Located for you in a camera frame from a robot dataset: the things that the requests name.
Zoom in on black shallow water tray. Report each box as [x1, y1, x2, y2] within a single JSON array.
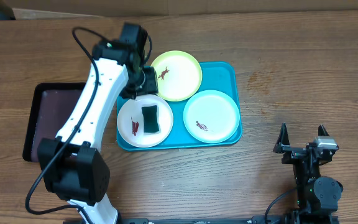
[[22, 83, 85, 162]]

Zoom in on green white sponge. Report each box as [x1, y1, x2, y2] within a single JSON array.
[[142, 105, 160, 134]]

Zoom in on yellow-green plate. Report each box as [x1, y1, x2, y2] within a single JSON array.
[[151, 50, 203, 101]]

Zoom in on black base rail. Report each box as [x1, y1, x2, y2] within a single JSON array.
[[62, 215, 340, 224]]

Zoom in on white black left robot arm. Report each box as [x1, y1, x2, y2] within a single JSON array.
[[34, 36, 157, 223]]

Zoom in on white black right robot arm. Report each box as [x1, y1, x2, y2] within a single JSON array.
[[264, 123, 343, 224]]

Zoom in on teal plastic tray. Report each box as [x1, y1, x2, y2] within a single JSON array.
[[116, 61, 243, 152]]

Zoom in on light blue plate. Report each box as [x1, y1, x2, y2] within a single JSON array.
[[183, 90, 240, 144]]

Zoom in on white plate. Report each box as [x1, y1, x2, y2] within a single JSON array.
[[117, 95, 173, 148]]

